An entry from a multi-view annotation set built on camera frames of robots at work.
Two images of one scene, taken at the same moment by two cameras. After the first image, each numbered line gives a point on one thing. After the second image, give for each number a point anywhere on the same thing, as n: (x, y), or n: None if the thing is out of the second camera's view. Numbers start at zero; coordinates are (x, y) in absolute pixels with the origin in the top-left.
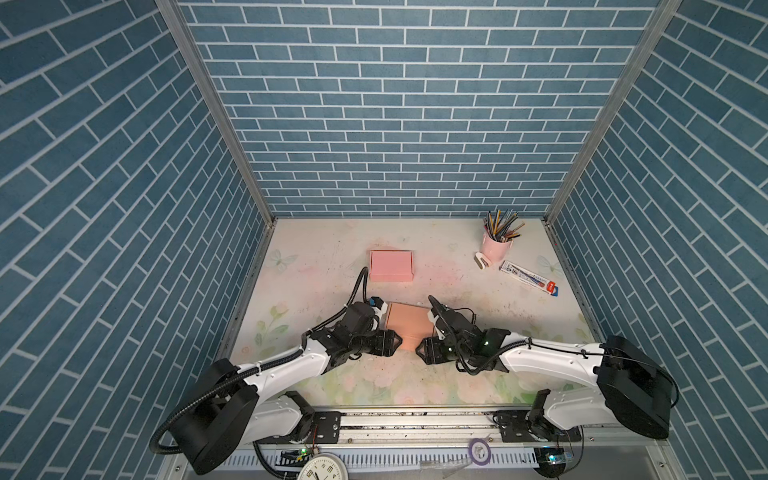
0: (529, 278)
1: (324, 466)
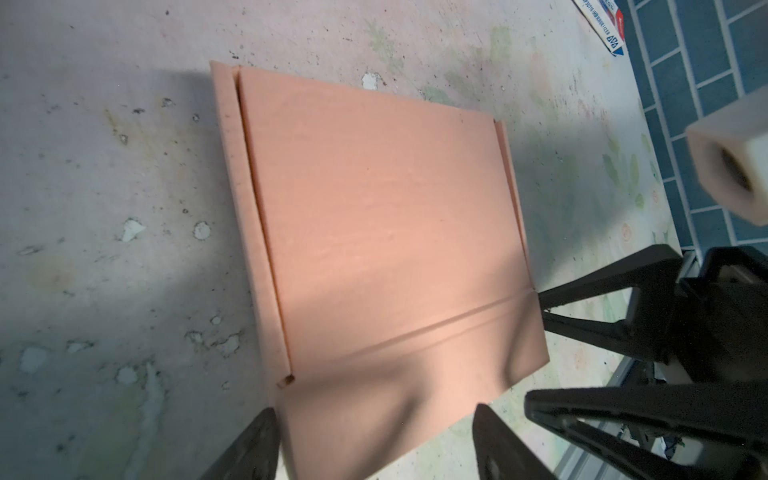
0: (607, 21)
1: None
